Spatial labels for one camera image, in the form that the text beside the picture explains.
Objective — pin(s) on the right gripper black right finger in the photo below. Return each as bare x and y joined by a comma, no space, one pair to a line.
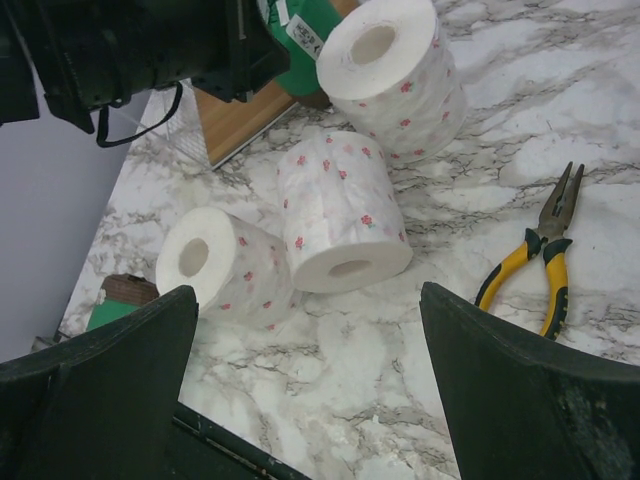
519,406

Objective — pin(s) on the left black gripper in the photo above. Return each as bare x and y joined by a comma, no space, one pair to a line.
91,57

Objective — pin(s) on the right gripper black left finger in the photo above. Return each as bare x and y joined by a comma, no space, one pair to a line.
100,405

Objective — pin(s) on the white wire wooden shelf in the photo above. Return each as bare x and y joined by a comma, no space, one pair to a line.
207,131

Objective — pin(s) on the brown paper roll green base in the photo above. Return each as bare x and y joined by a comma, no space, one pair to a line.
302,27

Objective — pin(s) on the pink dotted paper roll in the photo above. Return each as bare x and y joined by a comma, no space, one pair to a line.
341,225

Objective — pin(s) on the green wrapped brown paper roll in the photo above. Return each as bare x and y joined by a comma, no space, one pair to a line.
118,296

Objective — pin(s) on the plain white bottom paper roll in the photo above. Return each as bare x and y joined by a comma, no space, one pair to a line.
387,68

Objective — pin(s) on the black metal base rail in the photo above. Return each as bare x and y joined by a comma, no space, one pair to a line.
199,448

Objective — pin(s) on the yellow handled pliers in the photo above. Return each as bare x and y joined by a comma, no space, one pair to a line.
547,241

